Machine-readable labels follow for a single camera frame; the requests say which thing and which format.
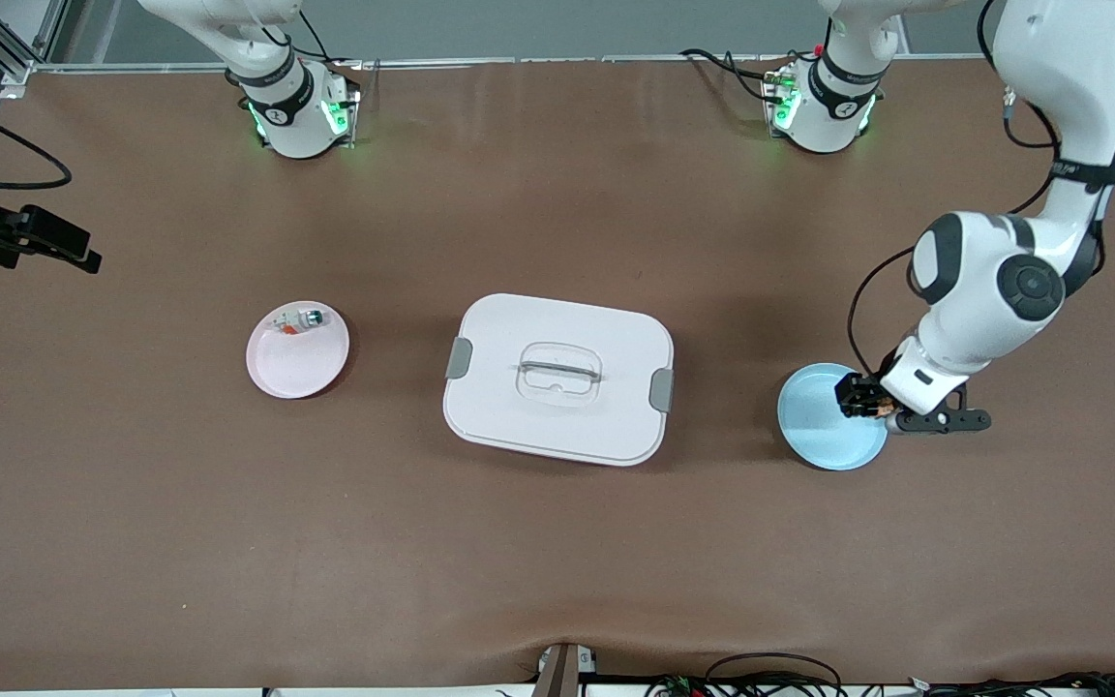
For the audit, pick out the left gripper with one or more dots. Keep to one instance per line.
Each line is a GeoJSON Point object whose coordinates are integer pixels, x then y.
{"type": "Point", "coordinates": [858, 394]}

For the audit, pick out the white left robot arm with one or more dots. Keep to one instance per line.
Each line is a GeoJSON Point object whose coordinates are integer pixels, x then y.
{"type": "Point", "coordinates": [983, 290]}

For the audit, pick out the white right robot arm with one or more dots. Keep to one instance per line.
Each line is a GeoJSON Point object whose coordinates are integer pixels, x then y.
{"type": "Point", "coordinates": [291, 126]}

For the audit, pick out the light blue round plate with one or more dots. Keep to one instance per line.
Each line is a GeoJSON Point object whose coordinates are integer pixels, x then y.
{"type": "Point", "coordinates": [824, 436]}

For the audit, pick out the pink round plate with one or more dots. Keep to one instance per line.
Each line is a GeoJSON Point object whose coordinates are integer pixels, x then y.
{"type": "Point", "coordinates": [296, 373]}

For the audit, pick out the white lidded storage box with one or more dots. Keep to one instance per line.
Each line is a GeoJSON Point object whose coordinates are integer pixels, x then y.
{"type": "Point", "coordinates": [596, 426]}

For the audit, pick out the aluminium frame profile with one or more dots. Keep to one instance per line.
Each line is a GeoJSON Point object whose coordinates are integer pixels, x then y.
{"type": "Point", "coordinates": [14, 70]}

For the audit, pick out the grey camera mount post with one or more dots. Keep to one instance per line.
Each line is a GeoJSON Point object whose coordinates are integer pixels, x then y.
{"type": "Point", "coordinates": [557, 673]}

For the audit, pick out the silver table edge rail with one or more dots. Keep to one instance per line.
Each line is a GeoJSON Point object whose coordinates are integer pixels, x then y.
{"type": "Point", "coordinates": [567, 60]}

